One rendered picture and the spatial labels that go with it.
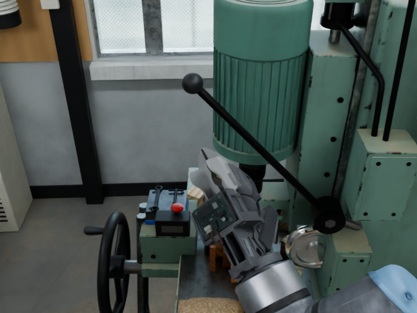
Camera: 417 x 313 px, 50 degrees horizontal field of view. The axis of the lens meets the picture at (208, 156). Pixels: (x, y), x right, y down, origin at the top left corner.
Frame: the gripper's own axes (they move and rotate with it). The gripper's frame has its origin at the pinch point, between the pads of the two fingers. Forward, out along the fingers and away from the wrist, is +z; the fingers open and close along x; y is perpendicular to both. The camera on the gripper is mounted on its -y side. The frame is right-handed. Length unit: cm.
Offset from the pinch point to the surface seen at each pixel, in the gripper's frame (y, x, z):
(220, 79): -9.0, -5.2, 15.0
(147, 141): -129, 91, 90
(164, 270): -27.9, 38.1, -3.9
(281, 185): -36.3, 4.2, -0.6
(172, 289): -114, 104, 10
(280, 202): -32.9, 5.1, -4.5
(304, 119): -19.3, -12.1, 2.7
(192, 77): 3.5, -5.5, 11.1
